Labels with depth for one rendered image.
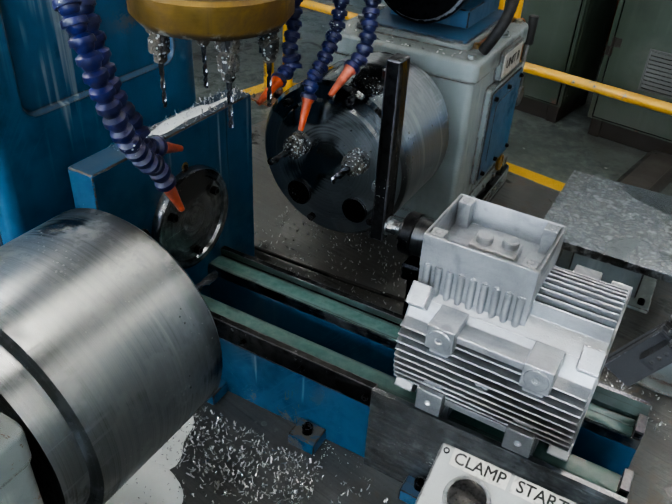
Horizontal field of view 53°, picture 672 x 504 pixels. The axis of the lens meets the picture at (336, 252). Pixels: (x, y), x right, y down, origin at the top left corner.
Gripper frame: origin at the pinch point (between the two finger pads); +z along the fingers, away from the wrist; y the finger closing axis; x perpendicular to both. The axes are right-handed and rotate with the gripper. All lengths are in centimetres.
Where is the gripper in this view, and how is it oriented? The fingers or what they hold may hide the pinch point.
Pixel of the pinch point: (646, 354)
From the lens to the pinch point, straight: 68.3
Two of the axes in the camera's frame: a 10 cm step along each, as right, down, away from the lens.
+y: -5.0, 4.7, -7.3
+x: 7.3, 6.9, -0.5
